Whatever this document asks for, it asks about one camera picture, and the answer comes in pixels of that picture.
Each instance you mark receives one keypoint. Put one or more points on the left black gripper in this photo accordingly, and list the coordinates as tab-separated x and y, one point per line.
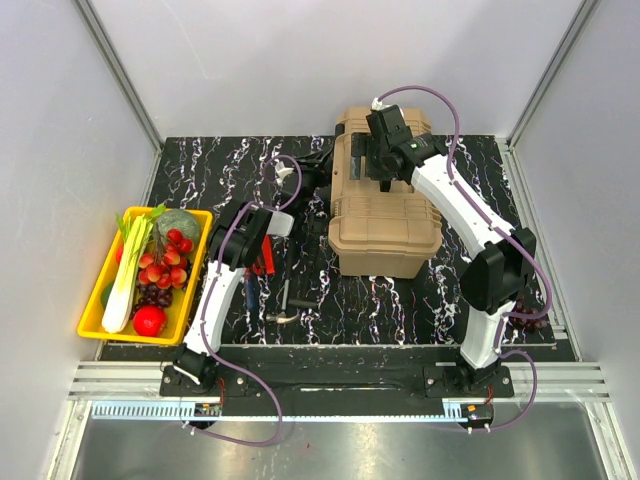
322	171

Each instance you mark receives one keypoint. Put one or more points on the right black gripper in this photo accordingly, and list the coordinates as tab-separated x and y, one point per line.
356	153

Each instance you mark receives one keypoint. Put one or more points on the tan plastic tool box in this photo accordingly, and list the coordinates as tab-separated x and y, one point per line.
373	233

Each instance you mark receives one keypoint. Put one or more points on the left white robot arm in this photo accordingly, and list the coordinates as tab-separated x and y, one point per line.
235	244

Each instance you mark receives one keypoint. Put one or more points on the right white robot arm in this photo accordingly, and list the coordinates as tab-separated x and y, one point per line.
502	256

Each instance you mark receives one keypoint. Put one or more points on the black hex key set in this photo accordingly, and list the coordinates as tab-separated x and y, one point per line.
308	256

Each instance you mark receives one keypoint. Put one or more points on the black marble pattern mat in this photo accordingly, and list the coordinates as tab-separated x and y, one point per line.
207	172

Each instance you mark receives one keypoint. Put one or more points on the blue red screwdriver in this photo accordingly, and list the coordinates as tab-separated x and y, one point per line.
249	290

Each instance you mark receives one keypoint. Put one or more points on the green melon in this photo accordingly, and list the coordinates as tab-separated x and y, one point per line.
181	220

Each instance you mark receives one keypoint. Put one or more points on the steel claw hammer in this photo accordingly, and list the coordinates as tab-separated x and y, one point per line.
283	318

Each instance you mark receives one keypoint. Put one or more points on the red cherry cluster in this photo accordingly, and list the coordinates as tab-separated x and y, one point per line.
166	265

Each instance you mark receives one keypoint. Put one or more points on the green white leek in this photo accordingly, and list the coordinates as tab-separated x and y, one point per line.
135	234

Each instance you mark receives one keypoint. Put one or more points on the dark purple grape bunch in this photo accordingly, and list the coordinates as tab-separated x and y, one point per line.
527	324

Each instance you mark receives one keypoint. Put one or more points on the purple grapes in bin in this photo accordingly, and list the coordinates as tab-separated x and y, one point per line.
151	295

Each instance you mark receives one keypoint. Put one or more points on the red apple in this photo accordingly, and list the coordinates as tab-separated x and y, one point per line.
149	321

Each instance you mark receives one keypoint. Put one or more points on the green lime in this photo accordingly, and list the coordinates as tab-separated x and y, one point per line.
105	294

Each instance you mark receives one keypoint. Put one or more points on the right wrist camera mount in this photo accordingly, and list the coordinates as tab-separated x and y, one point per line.
387	126

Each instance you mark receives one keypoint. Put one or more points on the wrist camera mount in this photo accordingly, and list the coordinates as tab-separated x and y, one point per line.
282	172
387	126

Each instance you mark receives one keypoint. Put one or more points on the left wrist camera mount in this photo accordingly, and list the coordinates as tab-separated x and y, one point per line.
282	172

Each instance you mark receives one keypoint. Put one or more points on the red handled pliers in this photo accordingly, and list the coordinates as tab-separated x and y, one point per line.
264	264

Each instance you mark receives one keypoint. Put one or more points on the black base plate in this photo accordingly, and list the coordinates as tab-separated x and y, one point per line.
338	382

